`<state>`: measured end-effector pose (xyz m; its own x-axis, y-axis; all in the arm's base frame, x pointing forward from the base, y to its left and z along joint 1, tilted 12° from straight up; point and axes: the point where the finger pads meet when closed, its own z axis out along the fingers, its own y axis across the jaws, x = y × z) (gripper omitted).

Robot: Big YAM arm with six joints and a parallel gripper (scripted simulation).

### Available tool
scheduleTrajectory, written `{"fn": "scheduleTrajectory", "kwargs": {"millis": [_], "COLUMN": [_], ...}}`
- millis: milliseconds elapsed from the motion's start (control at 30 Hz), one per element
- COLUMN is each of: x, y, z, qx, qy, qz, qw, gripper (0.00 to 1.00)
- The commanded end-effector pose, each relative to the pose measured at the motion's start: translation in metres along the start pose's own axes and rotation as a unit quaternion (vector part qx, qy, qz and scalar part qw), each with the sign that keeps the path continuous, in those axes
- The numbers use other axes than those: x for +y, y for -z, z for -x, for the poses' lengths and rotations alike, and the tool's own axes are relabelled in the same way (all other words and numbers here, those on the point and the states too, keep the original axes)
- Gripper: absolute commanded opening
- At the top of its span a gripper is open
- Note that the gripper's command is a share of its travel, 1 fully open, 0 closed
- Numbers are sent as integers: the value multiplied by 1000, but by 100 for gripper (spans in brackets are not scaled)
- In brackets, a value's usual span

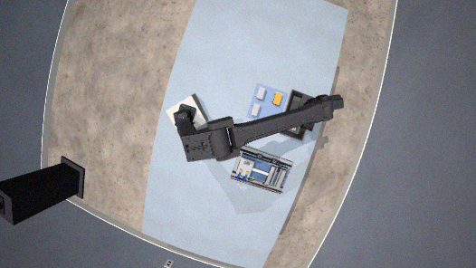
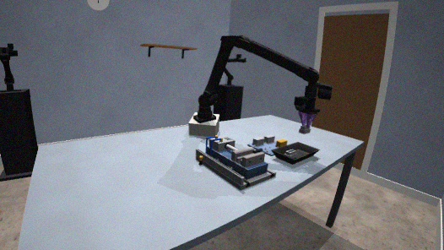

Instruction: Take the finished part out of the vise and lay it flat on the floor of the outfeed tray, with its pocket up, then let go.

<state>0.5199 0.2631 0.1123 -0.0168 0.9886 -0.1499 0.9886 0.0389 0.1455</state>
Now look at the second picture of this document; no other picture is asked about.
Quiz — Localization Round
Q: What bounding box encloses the yellow block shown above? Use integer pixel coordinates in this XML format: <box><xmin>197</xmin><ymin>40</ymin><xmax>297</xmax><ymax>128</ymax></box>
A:
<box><xmin>276</xmin><ymin>139</ymin><xmax>288</xmax><ymax>147</ymax></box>

